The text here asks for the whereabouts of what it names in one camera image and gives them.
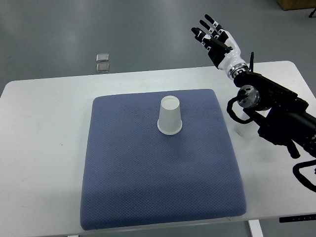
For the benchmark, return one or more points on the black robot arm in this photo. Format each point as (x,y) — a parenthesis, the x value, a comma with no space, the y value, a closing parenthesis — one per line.
(279,112)

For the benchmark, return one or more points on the lower metal floor plate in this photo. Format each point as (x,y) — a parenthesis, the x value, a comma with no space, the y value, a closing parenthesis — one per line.
(102,67)

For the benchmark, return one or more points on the white paper cup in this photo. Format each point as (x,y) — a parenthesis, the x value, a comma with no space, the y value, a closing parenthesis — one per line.
(169,120)
(249,130)

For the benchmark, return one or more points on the white paper cup on cushion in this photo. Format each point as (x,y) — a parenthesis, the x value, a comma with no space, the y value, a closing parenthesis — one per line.
(169,120)

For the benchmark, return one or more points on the upper metal floor plate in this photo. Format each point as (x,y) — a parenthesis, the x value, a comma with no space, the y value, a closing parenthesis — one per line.
(102,57)

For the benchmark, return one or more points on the black tripod leg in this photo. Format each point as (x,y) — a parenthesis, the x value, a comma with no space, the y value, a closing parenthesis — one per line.
(312,13)

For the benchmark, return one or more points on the metal floor plate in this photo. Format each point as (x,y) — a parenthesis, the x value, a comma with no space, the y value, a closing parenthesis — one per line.
(102,67)
(102,57)

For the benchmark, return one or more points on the blue textured cushion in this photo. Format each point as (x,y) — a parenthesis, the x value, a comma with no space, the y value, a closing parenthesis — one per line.
(135,175)

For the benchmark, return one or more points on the brown cardboard box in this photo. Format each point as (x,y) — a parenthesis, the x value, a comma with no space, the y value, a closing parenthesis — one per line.
(296,4)

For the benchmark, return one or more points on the black table control panel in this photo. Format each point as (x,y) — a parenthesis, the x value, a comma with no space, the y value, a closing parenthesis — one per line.
(298,218)

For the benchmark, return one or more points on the white table leg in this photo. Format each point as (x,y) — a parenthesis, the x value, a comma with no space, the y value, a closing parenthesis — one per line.
(255,228)

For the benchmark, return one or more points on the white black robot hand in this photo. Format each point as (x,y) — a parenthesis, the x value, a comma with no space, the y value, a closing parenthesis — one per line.
(221,47)

